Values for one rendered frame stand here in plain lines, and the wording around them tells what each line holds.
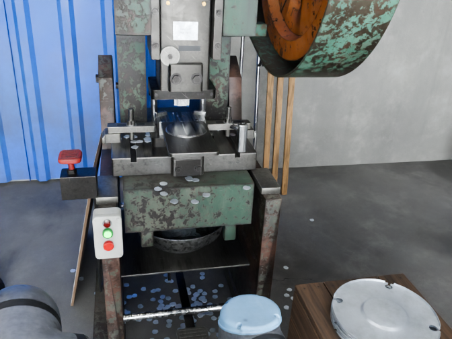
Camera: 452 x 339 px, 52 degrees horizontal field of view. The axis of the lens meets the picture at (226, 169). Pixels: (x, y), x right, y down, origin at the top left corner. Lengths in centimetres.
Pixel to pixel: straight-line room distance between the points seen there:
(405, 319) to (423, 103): 213
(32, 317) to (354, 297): 99
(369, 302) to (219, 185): 54
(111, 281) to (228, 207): 41
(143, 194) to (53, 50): 142
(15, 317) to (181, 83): 89
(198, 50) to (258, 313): 80
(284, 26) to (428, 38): 170
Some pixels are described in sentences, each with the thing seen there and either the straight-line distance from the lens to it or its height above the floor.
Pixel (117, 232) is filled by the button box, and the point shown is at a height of 58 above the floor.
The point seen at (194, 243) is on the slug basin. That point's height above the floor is 39.
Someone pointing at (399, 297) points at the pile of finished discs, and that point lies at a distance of 150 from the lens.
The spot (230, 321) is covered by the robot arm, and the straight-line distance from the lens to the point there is 88.
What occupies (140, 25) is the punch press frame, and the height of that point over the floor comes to 109.
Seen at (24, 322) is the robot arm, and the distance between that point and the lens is 67.
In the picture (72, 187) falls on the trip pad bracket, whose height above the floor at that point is 67.
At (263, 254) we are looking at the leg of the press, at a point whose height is 42.
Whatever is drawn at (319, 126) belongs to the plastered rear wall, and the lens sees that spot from 304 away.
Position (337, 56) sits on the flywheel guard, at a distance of 130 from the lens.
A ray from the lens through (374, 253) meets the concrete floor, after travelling 236.
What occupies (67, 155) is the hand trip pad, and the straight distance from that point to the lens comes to 132.
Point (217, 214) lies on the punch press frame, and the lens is 144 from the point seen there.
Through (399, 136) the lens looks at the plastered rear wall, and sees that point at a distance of 334.
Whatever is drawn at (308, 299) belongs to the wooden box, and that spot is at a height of 35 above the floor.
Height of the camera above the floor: 129
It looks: 26 degrees down
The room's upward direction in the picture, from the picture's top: 3 degrees clockwise
